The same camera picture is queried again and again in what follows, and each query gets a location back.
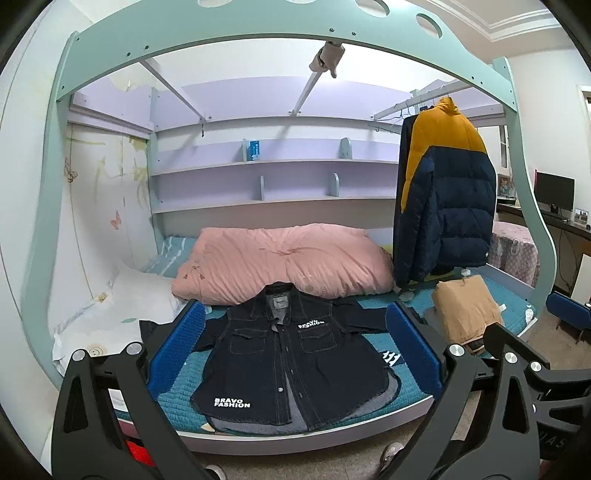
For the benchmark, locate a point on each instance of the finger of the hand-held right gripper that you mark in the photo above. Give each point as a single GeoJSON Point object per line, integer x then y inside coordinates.
{"type": "Point", "coordinates": [570, 314]}
{"type": "Point", "coordinates": [517, 346]}

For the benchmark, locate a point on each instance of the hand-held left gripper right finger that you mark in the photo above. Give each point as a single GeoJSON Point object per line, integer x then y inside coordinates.
{"type": "Point", "coordinates": [411, 350]}

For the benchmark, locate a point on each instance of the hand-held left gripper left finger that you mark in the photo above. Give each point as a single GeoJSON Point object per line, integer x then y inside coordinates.
{"type": "Point", "coordinates": [178, 350]}

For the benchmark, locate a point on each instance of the tan garment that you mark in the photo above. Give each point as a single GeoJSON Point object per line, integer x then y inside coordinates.
{"type": "Point", "coordinates": [466, 309]}

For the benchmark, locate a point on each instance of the dark denim jacket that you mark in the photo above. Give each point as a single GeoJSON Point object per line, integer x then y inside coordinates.
{"type": "Point", "coordinates": [258, 360]}

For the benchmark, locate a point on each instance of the white pillow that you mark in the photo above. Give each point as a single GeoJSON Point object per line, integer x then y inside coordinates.
{"type": "Point", "coordinates": [124, 314]}

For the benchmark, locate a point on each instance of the pink patterned cover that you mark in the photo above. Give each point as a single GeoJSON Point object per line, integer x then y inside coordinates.
{"type": "Point", "coordinates": [515, 254]}

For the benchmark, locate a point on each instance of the dark desk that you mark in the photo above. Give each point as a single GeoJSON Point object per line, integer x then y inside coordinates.
{"type": "Point", "coordinates": [554, 224]}

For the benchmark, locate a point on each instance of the striped teal bedding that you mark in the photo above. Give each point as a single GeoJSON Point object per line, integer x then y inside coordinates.
{"type": "Point", "coordinates": [168, 258]}

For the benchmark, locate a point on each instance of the grey shoe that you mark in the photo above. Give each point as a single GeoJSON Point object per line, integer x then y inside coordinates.
{"type": "Point", "coordinates": [391, 454]}
{"type": "Point", "coordinates": [213, 472]}

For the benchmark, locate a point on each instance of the red item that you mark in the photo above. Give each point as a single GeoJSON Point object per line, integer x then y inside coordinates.
{"type": "Point", "coordinates": [138, 454]}

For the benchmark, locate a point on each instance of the black computer monitor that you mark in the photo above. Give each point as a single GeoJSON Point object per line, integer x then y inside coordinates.
{"type": "Point", "coordinates": [554, 189]}

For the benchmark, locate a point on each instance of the pink duvet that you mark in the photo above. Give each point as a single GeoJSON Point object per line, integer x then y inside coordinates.
{"type": "Point", "coordinates": [277, 263]}

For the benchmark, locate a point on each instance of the navy yellow puffer jacket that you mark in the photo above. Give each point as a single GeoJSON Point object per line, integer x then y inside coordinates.
{"type": "Point", "coordinates": [452, 207]}

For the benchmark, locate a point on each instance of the small blue box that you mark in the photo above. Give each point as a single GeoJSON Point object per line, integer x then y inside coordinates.
{"type": "Point", "coordinates": [253, 150]}

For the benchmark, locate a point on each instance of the beige hanging cloth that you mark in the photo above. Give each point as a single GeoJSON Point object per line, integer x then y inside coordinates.
{"type": "Point", "coordinates": [328, 57]}

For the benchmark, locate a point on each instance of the small photo frame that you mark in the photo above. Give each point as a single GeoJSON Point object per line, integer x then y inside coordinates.
{"type": "Point", "coordinates": [579, 215]}

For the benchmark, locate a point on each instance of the lilac wall shelf unit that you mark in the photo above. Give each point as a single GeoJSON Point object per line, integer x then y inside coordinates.
{"type": "Point", "coordinates": [277, 161]}

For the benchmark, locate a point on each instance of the light teal bunk bed frame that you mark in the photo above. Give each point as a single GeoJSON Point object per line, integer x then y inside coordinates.
{"type": "Point", "coordinates": [258, 37]}

